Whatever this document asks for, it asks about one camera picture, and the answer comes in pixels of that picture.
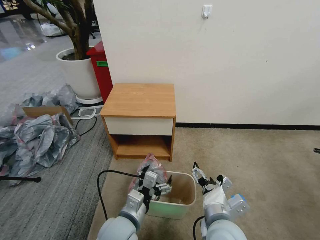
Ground black chair base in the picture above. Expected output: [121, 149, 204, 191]
[89, 19, 101, 39]

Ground black baseboard strip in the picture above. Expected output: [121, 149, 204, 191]
[175, 122, 320, 131]

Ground white nightstand drawer front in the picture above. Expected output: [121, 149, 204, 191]
[104, 116, 174, 136]

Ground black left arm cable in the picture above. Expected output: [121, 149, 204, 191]
[97, 170, 141, 221]

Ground white floor appliance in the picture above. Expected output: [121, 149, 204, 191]
[41, 22, 63, 38]

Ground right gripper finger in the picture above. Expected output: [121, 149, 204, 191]
[209, 174, 224, 191]
[191, 161, 209, 188]

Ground white pot saucer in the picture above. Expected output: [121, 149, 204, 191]
[75, 96, 104, 105]

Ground brown tree trunk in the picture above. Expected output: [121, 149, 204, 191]
[22, 0, 94, 60]

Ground clear plastic tray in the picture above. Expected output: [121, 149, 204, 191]
[78, 108, 97, 118]

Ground wooden nightstand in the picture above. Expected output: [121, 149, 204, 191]
[100, 83, 177, 162]

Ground crumpled clear garbage bag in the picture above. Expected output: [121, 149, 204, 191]
[0, 103, 26, 128]

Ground crumpled grey garbage bag pile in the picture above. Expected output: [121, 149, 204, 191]
[0, 113, 81, 187]

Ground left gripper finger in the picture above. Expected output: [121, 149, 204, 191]
[155, 175, 173, 196]
[136, 164, 151, 182]

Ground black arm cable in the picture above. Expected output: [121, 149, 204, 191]
[193, 216, 205, 240]
[97, 170, 141, 221]

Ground white plastic trash can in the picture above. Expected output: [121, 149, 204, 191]
[146, 171, 197, 220]

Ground brown cardboard box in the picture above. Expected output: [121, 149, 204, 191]
[22, 105, 74, 126]

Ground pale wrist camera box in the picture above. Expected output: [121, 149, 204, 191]
[221, 176, 234, 194]
[144, 171, 159, 188]

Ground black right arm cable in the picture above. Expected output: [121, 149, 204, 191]
[193, 216, 205, 240]

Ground white wall hook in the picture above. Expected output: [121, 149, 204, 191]
[202, 4, 213, 19]

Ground white wrist wrap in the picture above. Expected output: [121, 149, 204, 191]
[202, 185, 227, 208]

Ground black pole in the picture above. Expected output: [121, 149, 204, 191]
[0, 176, 42, 183]

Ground red bin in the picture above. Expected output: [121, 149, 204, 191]
[86, 41, 114, 103]

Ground white round plant pot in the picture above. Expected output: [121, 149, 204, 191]
[55, 47, 102, 100]

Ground black floor cable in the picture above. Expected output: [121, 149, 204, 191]
[73, 115, 98, 137]

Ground grey red-trimmed garbage bag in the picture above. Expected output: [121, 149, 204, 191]
[128, 153, 168, 201]

